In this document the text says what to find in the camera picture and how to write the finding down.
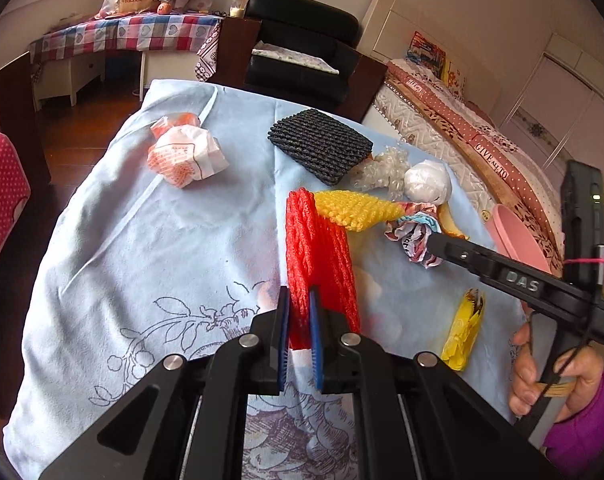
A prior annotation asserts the white and orange plastic bag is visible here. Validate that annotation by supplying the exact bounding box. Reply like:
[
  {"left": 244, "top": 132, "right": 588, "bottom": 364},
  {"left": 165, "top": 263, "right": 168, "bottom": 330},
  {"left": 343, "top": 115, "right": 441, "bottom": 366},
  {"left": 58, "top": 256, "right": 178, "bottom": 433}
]
[{"left": 148, "top": 112, "right": 229, "bottom": 190}]

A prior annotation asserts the light blue floral tablecloth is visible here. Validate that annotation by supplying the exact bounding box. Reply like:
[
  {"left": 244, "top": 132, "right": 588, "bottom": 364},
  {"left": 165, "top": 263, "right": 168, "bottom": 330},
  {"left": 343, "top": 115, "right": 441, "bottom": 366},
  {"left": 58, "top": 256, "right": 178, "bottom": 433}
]
[{"left": 4, "top": 78, "right": 533, "bottom": 480}]

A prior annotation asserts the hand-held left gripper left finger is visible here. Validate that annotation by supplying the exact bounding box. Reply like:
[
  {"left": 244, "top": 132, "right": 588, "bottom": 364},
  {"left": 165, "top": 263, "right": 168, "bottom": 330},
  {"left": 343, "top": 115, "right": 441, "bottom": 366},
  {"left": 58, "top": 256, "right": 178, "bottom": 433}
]
[{"left": 39, "top": 287, "right": 293, "bottom": 480}]

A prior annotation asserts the yellow printed pillow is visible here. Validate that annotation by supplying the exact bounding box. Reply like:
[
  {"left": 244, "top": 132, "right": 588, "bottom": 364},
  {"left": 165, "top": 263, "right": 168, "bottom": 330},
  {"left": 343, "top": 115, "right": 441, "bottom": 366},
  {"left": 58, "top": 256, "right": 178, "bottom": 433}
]
[{"left": 442, "top": 57, "right": 468, "bottom": 96}]

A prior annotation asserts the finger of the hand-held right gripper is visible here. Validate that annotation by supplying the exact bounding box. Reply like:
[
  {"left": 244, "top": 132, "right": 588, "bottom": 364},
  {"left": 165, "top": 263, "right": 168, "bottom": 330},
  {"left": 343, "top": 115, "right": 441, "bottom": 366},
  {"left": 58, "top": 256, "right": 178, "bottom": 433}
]
[{"left": 426, "top": 232, "right": 490, "bottom": 281}]

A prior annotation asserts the grey patterned seat cushion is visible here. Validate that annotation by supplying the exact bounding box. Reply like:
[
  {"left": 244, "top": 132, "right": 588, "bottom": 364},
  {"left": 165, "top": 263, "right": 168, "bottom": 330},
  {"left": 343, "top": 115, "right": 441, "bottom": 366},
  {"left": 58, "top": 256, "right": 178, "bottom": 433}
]
[{"left": 252, "top": 42, "right": 340, "bottom": 76}]

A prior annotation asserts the white desk drawer unit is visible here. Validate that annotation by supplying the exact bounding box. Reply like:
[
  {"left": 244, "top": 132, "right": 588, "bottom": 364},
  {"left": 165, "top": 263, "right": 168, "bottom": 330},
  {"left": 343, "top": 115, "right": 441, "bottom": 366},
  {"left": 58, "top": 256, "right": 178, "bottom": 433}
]
[{"left": 34, "top": 52, "right": 105, "bottom": 106}]

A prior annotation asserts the dark wooden low cabinet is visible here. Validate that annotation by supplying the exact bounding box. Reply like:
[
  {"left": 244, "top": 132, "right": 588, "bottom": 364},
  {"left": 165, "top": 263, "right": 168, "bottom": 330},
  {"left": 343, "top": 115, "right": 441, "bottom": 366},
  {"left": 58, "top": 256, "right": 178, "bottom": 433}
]
[{"left": 0, "top": 50, "right": 52, "bottom": 196}]

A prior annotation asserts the person's right forearm purple sleeve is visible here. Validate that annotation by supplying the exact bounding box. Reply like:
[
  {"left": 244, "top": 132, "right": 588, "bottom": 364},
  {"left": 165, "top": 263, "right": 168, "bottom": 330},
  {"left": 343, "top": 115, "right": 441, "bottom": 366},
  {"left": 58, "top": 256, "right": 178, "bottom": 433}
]
[{"left": 542, "top": 370, "right": 604, "bottom": 477}]

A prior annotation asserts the printed wrapper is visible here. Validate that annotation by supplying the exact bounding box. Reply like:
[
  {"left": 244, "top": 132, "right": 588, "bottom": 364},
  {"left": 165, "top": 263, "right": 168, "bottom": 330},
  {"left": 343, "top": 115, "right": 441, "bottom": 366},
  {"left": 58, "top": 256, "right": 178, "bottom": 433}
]
[{"left": 384, "top": 201, "right": 443, "bottom": 267}]

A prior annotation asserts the black leather armchair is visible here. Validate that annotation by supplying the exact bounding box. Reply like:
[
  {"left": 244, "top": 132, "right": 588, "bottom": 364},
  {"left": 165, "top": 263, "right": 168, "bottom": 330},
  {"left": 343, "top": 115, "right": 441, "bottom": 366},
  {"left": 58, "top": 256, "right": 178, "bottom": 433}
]
[{"left": 244, "top": 0, "right": 360, "bottom": 111}]

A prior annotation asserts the black foam fruit net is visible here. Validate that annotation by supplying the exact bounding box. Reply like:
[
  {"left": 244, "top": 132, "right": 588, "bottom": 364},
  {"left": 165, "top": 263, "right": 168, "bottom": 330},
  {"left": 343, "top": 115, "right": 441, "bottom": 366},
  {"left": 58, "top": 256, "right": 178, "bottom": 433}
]
[{"left": 268, "top": 108, "right": 374, "bottom": 186}]

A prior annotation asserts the purple floral hanging cloth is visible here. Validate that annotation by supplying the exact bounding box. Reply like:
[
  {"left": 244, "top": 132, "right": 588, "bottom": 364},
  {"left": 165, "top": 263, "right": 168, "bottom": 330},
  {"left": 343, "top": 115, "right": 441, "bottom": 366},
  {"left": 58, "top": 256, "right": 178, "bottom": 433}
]
[{"left": 196, "top": 25, "right": 221, "bottom": 82}]

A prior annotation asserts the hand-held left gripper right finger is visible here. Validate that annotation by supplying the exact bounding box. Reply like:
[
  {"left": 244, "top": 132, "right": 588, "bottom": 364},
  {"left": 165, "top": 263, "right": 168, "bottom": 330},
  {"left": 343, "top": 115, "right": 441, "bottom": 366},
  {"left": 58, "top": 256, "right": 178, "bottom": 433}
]
[{"left": 309, "top": 292, "right": 563, "bottom": 480}]

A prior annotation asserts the yellow foam fruit net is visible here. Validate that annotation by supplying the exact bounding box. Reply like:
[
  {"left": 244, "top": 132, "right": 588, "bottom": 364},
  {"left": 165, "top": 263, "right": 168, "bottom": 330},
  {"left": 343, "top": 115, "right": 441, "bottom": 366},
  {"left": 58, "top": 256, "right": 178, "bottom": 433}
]
[{"left": 314, "top": 190, "right": 405, "bottom": 232}]

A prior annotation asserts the white crumpled paper ball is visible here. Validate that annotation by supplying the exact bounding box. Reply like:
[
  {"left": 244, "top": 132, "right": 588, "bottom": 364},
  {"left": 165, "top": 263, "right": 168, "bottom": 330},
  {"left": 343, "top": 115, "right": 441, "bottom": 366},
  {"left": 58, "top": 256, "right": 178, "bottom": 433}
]
[{"left": 404, "top": 160, "right": 453, "bottom": 206}]

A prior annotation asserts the person's right hand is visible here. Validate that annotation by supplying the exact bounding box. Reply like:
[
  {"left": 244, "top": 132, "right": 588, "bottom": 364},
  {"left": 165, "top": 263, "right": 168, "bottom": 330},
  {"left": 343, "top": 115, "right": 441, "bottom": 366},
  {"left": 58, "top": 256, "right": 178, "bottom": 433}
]
[{"left": 509, "top": 310, "right": 604, "bottom": 423}]

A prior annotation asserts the red foam fruit net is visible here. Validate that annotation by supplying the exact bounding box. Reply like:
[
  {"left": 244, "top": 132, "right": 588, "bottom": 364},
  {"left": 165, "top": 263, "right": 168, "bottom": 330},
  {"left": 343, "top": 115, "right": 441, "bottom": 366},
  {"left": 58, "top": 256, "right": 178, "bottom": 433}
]
[{"left": 286, "top": 187, "right": 361, "bottom": 351}]

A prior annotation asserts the yellow crumpled wrapper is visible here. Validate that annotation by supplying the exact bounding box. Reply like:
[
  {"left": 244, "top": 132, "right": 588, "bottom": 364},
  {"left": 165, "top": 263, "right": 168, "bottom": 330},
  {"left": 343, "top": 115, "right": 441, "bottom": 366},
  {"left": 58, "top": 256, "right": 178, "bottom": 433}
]
[{"left": 441, "top": 288, "right": 485, "bottom": 372}]

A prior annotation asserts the pink plastic basin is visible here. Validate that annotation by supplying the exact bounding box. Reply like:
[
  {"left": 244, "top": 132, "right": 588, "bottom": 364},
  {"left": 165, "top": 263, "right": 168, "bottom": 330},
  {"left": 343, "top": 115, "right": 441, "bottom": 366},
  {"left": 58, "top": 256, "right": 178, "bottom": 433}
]
[{"left": 484, "top": 204, "right": 553, "bottom": 275}]

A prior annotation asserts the clear bubble wrap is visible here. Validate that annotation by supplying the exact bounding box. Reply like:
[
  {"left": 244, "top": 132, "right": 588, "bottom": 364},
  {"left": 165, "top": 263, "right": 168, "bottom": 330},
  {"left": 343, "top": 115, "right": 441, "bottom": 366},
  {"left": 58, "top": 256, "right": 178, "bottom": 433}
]
[{"left": 352, "top": 146, "right": 410, "bottom": 200}]

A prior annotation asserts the bed with patterned bedding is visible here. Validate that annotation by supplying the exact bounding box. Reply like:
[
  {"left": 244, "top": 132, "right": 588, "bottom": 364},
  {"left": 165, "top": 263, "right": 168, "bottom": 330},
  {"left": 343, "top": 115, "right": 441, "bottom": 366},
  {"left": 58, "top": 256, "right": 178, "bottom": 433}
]
[{"left": 362, "top": 57, "right": 573, "bottom": 281}]

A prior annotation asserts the white wardrobe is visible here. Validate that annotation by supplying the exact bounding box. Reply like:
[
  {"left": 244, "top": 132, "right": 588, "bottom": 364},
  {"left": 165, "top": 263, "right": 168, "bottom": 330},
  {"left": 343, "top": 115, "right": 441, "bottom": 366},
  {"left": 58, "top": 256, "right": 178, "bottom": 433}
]
[{"left": 497, "top": 35, "right": 604, "bottom": 171}]

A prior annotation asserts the red polka dot chair cover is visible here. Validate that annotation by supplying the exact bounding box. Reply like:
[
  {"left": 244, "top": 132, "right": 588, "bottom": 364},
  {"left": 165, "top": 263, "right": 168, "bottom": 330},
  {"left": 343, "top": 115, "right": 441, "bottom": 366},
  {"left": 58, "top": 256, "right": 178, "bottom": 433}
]
[{"left": 0, "top": 131, "right": 32, "bottom": 311}]

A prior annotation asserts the white headboard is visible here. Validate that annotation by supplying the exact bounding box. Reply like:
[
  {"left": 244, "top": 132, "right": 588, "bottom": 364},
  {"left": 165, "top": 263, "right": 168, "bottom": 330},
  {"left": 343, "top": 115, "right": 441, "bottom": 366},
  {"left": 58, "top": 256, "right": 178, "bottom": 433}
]
[{"left": 359, "top": 0, "right": 417, "bottom": 63}]

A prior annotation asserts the plaid heart tablecloth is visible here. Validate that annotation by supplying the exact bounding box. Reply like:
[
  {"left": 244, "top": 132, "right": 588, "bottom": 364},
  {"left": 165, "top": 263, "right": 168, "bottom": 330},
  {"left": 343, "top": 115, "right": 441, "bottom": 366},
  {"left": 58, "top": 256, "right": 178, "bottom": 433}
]
[{"left": 29, "top": 12, "right": 225, "bottom": 63}]

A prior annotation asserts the dark wooden side cabinet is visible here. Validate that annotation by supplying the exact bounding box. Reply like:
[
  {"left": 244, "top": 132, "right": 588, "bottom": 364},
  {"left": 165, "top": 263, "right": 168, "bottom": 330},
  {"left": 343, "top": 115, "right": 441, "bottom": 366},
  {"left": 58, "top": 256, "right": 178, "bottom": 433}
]
[{"left": 209, "top": 16, "right": 263, "bottom": 86}]

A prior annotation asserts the dark wooden bed frame end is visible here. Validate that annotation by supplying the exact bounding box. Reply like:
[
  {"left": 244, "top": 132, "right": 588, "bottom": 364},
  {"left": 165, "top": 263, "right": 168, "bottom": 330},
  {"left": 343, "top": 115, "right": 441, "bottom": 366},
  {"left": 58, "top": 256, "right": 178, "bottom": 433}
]
[{"left": 339, "top": 52, "right": 389, "bottom": 123}]

